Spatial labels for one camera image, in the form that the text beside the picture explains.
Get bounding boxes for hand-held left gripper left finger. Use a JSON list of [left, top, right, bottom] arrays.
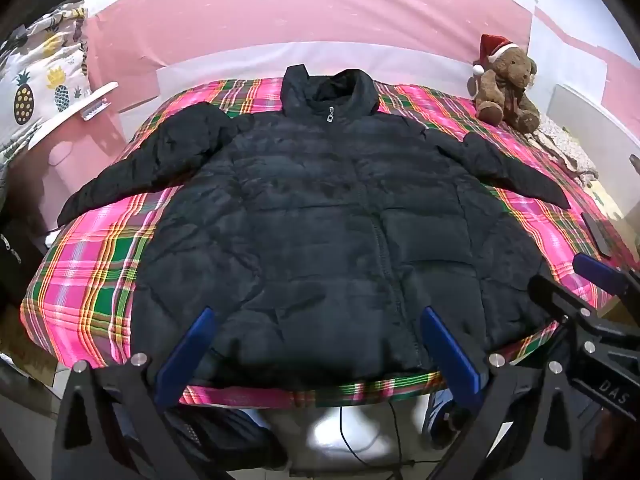
[[52, 306, 217, 480]]

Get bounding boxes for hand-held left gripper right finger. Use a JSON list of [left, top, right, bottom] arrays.
[[421, 306, 588, 480]]

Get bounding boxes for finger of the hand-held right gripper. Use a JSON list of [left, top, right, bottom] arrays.
[[573, 253, 640, 301], [528, 274, 608, 333]]

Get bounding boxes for black puffer jacket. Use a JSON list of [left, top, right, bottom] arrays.
[[56, 64, 572, 390]]

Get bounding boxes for black phone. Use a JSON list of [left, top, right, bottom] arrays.
[[581, 211, 613, 259]]

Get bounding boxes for blue shoe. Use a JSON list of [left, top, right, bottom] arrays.
[[421, 387, 463, 450]]

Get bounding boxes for black bag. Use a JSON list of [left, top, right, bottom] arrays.
[[165, 402, 290, 473]]

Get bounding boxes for pink green plaid blanket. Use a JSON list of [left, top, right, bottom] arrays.
[[20, 77, 632, 410]]

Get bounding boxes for beige floral cloth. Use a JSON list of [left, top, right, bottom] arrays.
[[530, 112, 621, 221]]

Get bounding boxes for white headboard panel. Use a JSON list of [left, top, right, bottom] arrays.
[[546, 83, 640, 196]]

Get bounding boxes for dark cloth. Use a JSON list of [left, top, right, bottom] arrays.
[[0, 180, 48, 306]]

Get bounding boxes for brown teddy bear santa hat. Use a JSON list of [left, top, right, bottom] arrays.
[[470, 34, 541, 133]]

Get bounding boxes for pineapple print cloth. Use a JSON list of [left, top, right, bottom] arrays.
[[0, 2, 92, 171]]

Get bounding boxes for black cable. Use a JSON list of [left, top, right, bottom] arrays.
[[337, 400, 441, 467]]

